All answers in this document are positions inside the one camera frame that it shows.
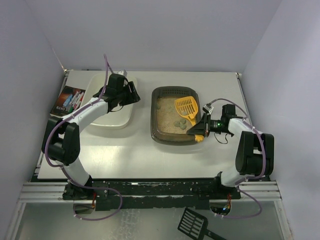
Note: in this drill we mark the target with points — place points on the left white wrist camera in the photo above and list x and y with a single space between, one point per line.
123 73

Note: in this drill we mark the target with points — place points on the white plastic tub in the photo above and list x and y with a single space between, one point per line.
117 110

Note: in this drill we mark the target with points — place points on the pack of markers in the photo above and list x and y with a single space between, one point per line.
72 101

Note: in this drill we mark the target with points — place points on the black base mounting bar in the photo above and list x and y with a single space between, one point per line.
150 193

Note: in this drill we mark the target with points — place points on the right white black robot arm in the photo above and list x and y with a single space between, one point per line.
254 158

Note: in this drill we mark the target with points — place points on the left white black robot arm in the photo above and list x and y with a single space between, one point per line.
61 142

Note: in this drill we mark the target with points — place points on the green clump three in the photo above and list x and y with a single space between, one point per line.
180 123

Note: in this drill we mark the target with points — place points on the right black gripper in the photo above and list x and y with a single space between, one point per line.
205 125

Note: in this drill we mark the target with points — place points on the dark book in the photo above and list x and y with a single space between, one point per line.
56 109

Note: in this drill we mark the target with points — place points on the brown litter box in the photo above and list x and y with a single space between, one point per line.
162 127

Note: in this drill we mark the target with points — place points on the aluminium rail frame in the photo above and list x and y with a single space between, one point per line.
52 192

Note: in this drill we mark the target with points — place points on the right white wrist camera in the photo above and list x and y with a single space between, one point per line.
208 108

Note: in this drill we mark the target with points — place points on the yellow litter scoop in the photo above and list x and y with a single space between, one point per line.
188 104

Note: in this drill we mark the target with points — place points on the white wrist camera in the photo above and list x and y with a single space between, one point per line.
208 108
123 73

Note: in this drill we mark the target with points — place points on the black slotted spatula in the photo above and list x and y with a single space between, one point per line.
195 226

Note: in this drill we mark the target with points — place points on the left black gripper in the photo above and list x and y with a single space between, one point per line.
130 92

